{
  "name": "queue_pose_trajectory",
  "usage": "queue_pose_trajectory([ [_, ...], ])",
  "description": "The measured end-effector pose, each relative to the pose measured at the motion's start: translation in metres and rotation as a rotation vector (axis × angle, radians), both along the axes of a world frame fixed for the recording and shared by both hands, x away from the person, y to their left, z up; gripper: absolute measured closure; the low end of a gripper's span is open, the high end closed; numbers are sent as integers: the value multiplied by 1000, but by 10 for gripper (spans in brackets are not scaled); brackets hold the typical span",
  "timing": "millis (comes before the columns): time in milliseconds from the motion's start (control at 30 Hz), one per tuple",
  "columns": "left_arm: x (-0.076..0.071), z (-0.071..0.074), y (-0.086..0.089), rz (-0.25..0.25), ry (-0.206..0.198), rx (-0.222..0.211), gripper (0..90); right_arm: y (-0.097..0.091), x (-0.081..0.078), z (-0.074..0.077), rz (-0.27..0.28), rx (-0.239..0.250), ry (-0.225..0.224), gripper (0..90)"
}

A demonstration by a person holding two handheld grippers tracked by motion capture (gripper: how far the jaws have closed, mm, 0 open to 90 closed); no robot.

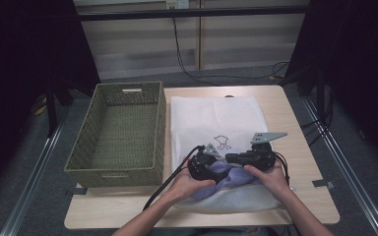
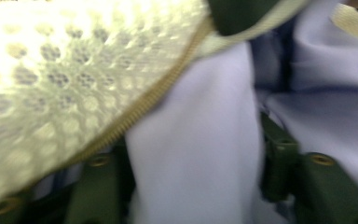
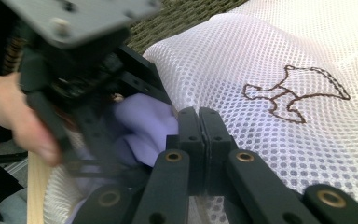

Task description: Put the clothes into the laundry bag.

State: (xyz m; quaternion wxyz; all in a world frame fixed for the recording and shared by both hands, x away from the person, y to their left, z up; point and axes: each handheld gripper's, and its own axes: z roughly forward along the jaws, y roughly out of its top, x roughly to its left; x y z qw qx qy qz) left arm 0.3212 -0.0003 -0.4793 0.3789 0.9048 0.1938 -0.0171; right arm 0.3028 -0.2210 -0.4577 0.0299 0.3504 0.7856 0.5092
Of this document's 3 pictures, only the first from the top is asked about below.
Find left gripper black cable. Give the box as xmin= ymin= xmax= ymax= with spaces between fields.
xmin=142 ymin=145 xmax=207 ymax=211

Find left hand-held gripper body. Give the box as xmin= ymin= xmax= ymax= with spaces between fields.
xmin=187 ymin=143 xmax=231 ymax=183

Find metal floor rail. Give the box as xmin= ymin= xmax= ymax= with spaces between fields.
xmin=300 ymin=97 xmax=378 ymax=236
xmin=0 ymin=120 xmax=67 ymax=236

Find green woven basket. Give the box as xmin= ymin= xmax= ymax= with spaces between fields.
xmin=63 ymin=81 xmax=167 ymax=189

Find person's left hand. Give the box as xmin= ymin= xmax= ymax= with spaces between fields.
xmin=168 ymin=159 xmax=218 ymax=205

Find white mesh laundry bag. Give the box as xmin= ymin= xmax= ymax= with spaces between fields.
xmin=169 ymin=95 xmax=284 ymax=214

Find black metal stand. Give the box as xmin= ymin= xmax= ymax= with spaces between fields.
xmin=43 ymin=78 xmax=76 ymax=138

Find dark curtain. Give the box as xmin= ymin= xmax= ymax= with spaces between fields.
xmin=0 ymin=0 xmax=101 ymax=202
xmin=284 ymin=0 xmax=378 ymax=172

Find black wall cable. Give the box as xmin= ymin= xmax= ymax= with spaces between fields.
xmin=171 ymin=17 xmax=291 ymax=86

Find black horizontal metal bar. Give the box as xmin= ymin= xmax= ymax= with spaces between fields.
xmin=78 ymin=4 xmax=310 ymax=23

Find purple garment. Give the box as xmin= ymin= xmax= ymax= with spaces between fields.
xmin=191 ymin=159 xmax=258 ymax=202

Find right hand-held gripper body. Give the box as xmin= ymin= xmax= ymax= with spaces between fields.
xmin=243 ymin=132 xmax=288 ymax=172

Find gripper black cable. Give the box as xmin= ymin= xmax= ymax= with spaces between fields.
xmin=142 ymin=145 xmax=207 ymax=211
xmin=273 ymin=151 xmax=292 ymax=186

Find black floor cables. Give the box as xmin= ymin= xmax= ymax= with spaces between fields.
xmin=299 ymin=93 xmax=337 ymax=148

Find person's right hand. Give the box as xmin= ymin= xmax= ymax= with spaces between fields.
xmin=243 ymin=159 xmax=291 ymax=202

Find yellow floor object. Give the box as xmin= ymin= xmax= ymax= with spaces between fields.
xmin=32 ymin=93 xmax=49 ymax=116

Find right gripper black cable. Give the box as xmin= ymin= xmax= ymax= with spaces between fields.
xmin=273 ymin=151 xmax=292 ymax=186

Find white wall outlet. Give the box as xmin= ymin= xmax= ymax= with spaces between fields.
xmin=165 ymin=0 xmax=191 ymax=10

